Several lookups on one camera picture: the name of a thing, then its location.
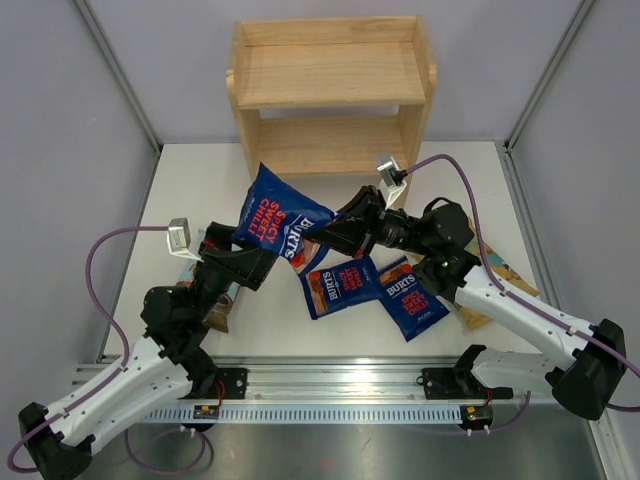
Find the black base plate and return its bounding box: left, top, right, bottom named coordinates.
left=185, top=367, right=249, bottom=400
left=416, top=367, right=514, bottom=400

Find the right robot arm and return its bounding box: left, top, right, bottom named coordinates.
left=306, top=186, right=629, bottom=420

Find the light blue cassava chips bag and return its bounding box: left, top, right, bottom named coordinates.
left=167, top=228, right=241, bottom=333

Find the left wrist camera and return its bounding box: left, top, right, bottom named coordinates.
left=166, top=217, right=201, bottom=261

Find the white slotted cable duct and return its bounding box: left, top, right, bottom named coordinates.
left=143, top=403, right=462, bottom=425

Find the blue Burts chips bag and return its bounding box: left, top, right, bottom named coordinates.
left=301, top=256, right=383, bottom=320
left=378, top=256, right=449, bottom=342
left=232, top=164, right=334, bottom=275

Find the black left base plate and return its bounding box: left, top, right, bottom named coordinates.
left=185, top=367, right=249, bottom=400

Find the wooden two-tier shelf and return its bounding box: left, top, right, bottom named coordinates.
left=226, top=16, right=438, bottom=177

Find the tan kettle chips bag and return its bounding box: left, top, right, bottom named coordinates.
left=407, top=219, right=541, bottom=332

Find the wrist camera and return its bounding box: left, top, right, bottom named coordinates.
left=376, top=153, right=407, bottom=208
left=166, top=217, right=201, bottom=261

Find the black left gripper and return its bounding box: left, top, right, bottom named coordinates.
left=190, top=222, right=286, bottom=323

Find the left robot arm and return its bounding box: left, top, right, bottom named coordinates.
left=18, top=222, right=277, bottom=479

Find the aluminium mounting rail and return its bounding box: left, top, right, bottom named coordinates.
left=67, top=355, right=516, bottom=401

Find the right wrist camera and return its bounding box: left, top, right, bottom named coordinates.
left=376, top=153, right=407, bottom=208

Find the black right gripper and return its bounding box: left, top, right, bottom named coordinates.
left=305, top=186, right=435, bottom=260

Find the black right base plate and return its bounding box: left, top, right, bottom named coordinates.
left=416, top=367, right=514, bottom=400

